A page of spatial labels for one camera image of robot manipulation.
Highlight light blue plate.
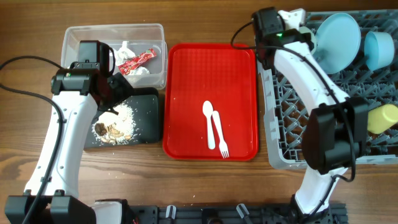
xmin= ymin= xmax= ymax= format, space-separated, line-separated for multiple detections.
xmin=313 ymin=12 xmax=361 ymax=74

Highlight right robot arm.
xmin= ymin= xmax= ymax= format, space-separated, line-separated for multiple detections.
xmin=252 ymin=7 xmax=368 ymax=223

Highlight rice and food scraps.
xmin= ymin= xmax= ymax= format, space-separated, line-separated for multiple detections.
xmin=91 ymin=103 xmax=137 ymax=146

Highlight light blue bowl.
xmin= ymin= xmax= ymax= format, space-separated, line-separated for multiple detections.
xmin=364 ymin=32 xmax=395 ymax=71

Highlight white plastic spoon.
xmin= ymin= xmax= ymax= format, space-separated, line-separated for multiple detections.
xmin=202 ymin=101 xmax=215 ymax=150

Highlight clear plastic bin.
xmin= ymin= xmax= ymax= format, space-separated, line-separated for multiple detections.
xmin=60 ymin=24 xmax=168 ymax=90

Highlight green bowl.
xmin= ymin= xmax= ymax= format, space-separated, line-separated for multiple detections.
xmin=298 ymin=26 xmax=317 ymax=55

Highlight red serving tray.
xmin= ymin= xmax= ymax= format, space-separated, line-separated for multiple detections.
xmin=163 ymin=43 xmax=259 ymax=161

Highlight black rectangular tray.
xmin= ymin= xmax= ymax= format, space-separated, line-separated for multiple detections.
xmin=85 ymin=88 xmax=160 ymax=149

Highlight white plastic fork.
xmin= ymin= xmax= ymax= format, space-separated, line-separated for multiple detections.
xmin=212 ymin=111 xmax=229 ymax=159

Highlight white tissue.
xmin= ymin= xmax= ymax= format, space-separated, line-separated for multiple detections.
xmin=113 ymin=41 xmax=150 ymax=75

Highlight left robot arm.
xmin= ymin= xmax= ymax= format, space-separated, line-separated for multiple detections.
xmin=5 ymin=68 xmax=134 ymax=223

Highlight yellow plastic cup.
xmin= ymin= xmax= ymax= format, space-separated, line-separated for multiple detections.
xmin=368 ymin=104 xmax=397 ymax=134

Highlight red snack wrapper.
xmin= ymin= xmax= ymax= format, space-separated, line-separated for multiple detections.
xmin=127 ymin=49 xmax=157 ymax=68

